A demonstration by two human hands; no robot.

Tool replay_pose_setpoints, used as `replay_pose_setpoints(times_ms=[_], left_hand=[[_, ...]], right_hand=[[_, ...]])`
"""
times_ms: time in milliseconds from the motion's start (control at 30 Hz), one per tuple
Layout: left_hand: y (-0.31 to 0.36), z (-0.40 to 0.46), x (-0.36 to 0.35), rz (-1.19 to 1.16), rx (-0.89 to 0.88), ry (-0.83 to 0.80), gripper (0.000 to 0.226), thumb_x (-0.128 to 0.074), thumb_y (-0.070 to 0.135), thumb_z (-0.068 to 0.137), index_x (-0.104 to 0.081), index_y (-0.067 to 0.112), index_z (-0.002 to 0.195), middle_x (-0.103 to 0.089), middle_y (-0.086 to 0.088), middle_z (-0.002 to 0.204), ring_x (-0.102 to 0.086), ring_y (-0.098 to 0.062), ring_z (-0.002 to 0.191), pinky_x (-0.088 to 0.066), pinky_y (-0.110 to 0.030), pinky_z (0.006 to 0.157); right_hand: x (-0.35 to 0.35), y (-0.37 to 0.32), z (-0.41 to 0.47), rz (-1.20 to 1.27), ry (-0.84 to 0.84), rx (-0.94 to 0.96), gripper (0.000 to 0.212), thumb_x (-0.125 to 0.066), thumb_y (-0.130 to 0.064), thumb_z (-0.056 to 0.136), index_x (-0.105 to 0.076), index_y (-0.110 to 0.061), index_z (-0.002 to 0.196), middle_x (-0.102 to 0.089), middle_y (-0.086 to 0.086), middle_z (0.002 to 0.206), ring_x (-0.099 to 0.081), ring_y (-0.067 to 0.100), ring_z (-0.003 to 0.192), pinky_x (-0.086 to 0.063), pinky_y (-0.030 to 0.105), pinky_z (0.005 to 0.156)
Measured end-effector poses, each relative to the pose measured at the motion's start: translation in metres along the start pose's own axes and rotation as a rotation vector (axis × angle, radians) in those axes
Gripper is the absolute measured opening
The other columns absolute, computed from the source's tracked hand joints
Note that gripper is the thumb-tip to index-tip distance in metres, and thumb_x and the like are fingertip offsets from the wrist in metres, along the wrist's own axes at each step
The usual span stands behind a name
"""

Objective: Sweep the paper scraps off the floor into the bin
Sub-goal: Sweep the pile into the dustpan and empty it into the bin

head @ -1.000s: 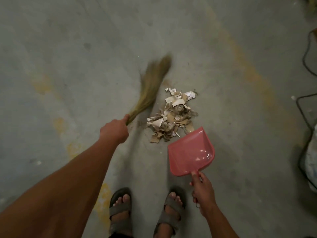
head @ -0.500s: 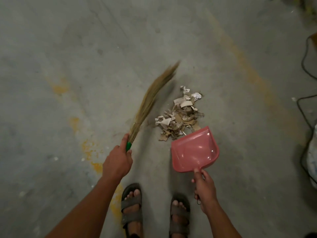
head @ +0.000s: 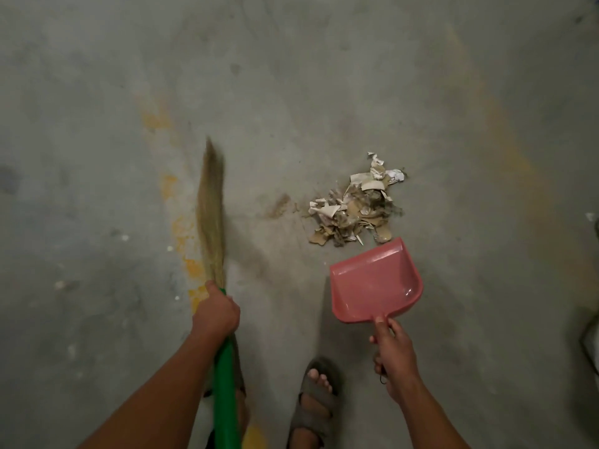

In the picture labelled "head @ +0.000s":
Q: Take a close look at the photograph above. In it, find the grey right sandal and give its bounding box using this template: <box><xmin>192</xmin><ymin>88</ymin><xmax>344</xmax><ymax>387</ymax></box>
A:
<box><xmin>286</xmin><ymin>357</ymin><xmax>342</xmax><ymax>449</ymax></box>

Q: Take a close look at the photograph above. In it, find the green-handled grass broom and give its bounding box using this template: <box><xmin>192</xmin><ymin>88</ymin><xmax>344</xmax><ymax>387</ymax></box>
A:
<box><xmin>197</xmin><ymin>138</ymin><xmax>242</xmax><ymax>449</ymax></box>

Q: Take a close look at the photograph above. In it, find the person's left hand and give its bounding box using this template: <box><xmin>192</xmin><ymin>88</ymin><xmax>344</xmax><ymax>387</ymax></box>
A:
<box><xmin>192</xmin><ymin>280</ymin><xmax>241</xmax><ymax>340</ymax></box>

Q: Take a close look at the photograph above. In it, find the pile of paper scraps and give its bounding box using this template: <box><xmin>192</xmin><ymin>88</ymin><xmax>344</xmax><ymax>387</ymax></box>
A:
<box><xmin>306</xmin><ymin>152</ymin><xmax>407</xmax><ymax>247</ymax></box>

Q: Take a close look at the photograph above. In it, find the grey sandal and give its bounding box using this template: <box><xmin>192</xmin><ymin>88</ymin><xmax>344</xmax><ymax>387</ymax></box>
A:
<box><xmin>202</xmin><ymin>334</ymin><xmax>249</xmax><ymax>449</ymax></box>
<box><xmin>286</xmin><ymin>357</ymin><xmax>342</xmax><ymax>449</ymax></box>

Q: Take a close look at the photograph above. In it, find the person's left forearm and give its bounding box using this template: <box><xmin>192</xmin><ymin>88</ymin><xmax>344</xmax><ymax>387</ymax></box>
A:
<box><xmin>77</xmin><ymin>325</ymin><xmax>224</xmax><ymax>449</ymax></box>

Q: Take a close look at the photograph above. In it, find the pink plastic dustpan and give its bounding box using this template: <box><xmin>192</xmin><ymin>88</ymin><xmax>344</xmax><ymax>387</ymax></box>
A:
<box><xmin>330</xmin><ymin>237</ymin><xmax>424</xmax><ymax>384</ymax></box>

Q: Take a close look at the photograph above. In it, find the person's right hand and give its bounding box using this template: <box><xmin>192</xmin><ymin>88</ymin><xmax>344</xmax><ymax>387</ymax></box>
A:
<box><xmin>369</xmin><ymin>315</ymin><xmax>422</xmax><ymax>407</ymax></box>

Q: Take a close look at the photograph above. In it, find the grey left sandal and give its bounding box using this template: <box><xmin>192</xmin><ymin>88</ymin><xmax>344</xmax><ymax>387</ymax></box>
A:
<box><xmin>202</xmin><ymin>334</ymin><xmax>249</xmax><ymax>449</ymax></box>

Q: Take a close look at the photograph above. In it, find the person's right foot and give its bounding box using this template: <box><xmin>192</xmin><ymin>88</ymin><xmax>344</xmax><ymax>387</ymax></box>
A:
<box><xmin>292</xmin><ymin>368</ymin><xmax>334</xmax><ymax>449</ymax></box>

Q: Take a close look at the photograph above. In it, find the person's right forearm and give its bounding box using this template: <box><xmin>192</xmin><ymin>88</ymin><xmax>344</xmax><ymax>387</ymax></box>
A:
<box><xmin>392</xmin><ymin>375</ymin><xmax>471</xmax><ymax>449</ymax></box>

